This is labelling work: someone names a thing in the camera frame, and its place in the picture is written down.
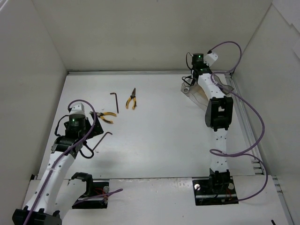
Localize large silver ratchet wrench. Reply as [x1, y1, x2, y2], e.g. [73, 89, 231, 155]
[182, 87, 193, 94]

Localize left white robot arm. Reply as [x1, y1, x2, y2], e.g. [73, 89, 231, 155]
[12, 112, 104, 225]

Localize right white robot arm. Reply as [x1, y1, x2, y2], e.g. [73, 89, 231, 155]
[183, 52, 233, 193]

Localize clear plastic organizer container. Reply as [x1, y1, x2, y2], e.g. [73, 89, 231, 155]
[180, 73, 234, 111]

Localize yellow side cutter pliers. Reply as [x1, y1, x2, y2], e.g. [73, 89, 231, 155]
[89, 111, 117, 124]

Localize lower dark hex key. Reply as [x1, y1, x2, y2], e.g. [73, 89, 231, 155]
[92, 132, 113, 151]

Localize dark hex key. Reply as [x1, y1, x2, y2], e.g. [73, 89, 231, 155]
[110, 92, 119, 114]
[92, 132, 113, 151]

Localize upper dark hex key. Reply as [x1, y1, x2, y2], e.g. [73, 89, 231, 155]
[110, 92, 119, 114]

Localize yellow needle nose pliers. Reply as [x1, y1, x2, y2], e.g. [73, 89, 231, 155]
[125, 88, 138, 110]

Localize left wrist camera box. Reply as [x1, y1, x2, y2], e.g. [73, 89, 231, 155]
[69, 103, 85, 116]

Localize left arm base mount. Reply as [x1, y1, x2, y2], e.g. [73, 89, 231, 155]
[71, 172, 110, 209]

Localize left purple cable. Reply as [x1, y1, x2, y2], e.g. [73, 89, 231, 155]
[22, 99, 124, 225]

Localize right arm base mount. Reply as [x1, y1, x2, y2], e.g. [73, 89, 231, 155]
[192, 171, 239, 206]

